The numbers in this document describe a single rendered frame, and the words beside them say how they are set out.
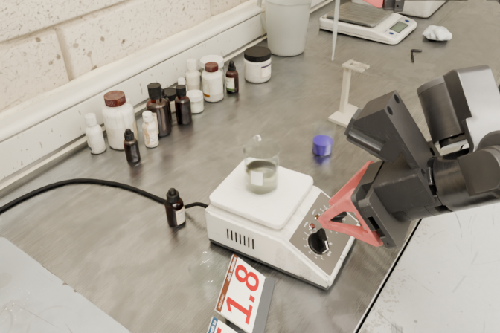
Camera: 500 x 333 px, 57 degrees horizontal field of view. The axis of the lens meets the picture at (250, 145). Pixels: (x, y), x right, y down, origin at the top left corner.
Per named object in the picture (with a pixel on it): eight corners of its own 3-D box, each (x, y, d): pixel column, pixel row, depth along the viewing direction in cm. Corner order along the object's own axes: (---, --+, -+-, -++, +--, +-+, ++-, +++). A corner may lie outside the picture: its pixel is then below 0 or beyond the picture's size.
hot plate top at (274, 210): (315, 181, 70) (315, 177, 69) (280, 232, 61) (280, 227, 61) (247, 159, 74) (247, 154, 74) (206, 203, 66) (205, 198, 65)
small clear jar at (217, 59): (220, 90, 111) (219, 65, 107) (198, 88, 112) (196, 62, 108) (228, 79, 115) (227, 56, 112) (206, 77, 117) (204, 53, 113)
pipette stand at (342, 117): (379, 117, 100) (388, 63, 92) (360, 133, 95) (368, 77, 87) (347, 106, 104) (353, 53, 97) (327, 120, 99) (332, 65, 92)
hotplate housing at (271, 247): (359, 233, 71) (365, 195, 67) (328, 295, 62) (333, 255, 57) (236, 189, 80) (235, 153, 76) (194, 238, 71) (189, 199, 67)
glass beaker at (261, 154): (283, 198, 66) (285, 152, 61) (246, 203, 65) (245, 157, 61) (274, 172, 71) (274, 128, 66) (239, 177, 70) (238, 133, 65)
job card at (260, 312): (275, 280, 64) (276, 260, 62) (263, 337, 57) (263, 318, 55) (233, 273, 65) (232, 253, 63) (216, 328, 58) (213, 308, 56)
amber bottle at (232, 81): (234, 86, 113) (233, 56, 108) (241, 91, 111) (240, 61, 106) (223, 90, 111) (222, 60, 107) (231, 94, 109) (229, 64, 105)
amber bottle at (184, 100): (189, 125, 98) (185, 91, 93) (174, 124, 99) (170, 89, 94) (194, 117, 101) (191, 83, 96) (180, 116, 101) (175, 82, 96)
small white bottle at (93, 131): (109, 146, 92) (100, 111, 87) (102, 154, 90) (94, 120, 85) (94, 145, 92) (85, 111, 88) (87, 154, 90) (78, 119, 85)
